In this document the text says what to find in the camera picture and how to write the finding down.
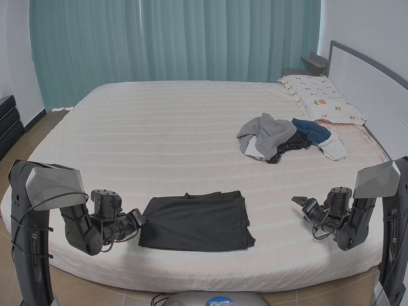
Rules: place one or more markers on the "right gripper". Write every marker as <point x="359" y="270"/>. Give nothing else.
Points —
<point x="314" y="209"/>

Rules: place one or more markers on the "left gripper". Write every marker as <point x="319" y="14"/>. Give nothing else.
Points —
<point x="132" y="221"/>

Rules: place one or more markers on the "black T-shirt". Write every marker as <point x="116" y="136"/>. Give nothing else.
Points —
<point x="197" y="221"/>

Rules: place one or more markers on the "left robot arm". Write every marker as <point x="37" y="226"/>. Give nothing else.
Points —
<point x="76" y="221"/>

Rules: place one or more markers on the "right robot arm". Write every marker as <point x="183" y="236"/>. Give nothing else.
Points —
<point x="353" y="225"/>

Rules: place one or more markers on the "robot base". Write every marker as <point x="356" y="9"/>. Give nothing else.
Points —
<point x="191" y="300"/>

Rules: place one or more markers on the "pile of clothes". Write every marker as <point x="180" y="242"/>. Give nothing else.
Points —
<point x="271" y="135"/>

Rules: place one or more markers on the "bed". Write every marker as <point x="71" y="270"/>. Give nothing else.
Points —
<point x="159" y="132"/>

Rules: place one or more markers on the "white printed pillow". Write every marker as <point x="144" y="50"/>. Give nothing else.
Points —
<point x="322" y="99"/>

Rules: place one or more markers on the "grey bedside table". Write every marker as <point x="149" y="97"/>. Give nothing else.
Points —
<point x="302" y="68"/>

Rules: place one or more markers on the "black chest of drawers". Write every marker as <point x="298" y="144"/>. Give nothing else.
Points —
<point x="9" y="126"/>

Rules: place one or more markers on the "blue-green curtain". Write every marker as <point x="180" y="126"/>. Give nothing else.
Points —
<point x="229" y="30"/>
<point x="86" y="43"/>

